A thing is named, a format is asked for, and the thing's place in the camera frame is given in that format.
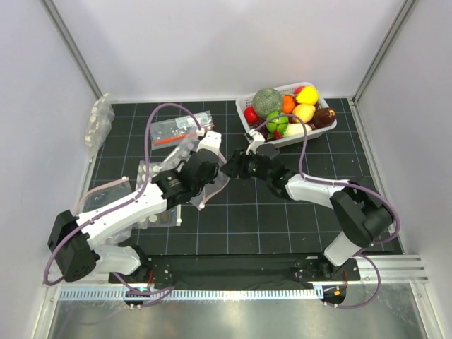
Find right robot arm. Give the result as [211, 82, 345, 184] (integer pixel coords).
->
[221, 150, 397, 280]

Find white zipper dotted bag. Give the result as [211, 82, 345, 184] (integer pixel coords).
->
[133, 160, 182, 229]

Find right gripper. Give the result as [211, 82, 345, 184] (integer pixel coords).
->
[220, 148, 270, 182]

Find red zipper clear bag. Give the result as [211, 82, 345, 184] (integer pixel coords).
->
[145, 110, 215, 153]

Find pink zipper dotted bag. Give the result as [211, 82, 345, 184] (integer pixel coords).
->
[160, 132, 229, 210]

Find green netted melon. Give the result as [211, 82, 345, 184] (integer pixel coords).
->
[252, 88, 284, 119]

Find black grid cutting mat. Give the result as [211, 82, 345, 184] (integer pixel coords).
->
[90, 98, 372, 255]

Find crumpled bags pile left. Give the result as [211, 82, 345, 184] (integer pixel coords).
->
[73, 177, 132, 245]

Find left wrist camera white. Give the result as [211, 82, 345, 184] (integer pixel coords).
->
[196, 131, 222, 155]

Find white slotted cable duct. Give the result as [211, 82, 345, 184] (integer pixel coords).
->
[58, 285, 323, 302]

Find yellow lemon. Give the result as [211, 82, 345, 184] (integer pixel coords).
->
[292, 103, 316, 123]

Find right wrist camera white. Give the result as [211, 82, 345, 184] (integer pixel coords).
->
[245, 129, 266, 155]

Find bag stack at wall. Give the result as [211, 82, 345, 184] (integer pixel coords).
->
[85, 93, 115, 162]

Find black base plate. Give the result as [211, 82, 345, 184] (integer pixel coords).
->
[124, 253, 361, 291]

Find orange fruit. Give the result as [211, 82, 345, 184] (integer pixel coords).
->
[282, 95, 297, 114]

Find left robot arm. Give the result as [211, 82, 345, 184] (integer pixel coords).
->
[44, 149, 224, 286]

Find red chili pepper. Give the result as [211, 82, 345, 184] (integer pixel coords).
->
[266, 130, 283, 141]

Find dark red apple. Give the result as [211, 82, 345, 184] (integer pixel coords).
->
[311, 107, 336, 129]

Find bright green round fruit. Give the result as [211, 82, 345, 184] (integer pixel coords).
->
[266, 111, 289, 134]

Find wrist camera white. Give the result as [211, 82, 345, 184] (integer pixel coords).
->
[245, 129, 266, 155]
[196, 131, 222, 155]

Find red tomato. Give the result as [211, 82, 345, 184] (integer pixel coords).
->
[244, 106, 259, 125]

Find purple grapes bunch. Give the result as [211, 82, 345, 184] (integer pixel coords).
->
[251, 119, 270, 141]

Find yellow red peach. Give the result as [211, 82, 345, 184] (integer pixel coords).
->
[295, 86, 319, 105]

